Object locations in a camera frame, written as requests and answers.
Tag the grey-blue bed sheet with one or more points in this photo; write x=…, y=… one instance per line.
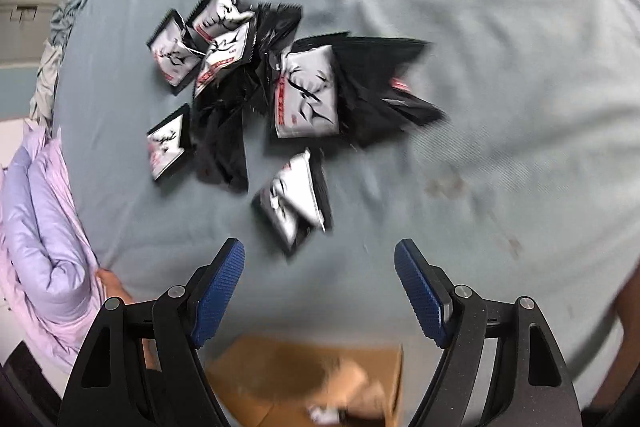
x=450, y=82

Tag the brown cardboard box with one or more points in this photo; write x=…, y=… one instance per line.
x=280, y=372

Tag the beige plastic storage bin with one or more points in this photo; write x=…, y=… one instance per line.
x=25, y=37

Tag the patterned bed cloth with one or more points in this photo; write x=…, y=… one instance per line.
x=55, y=32

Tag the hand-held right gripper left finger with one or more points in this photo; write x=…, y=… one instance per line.
x=220, y=292

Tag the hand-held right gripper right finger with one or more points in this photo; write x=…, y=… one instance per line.
x=420, y=292

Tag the pile of black snack packets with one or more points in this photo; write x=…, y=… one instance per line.
x=305, y=92

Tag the purple blanket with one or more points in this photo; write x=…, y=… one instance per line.
x=45, y=227

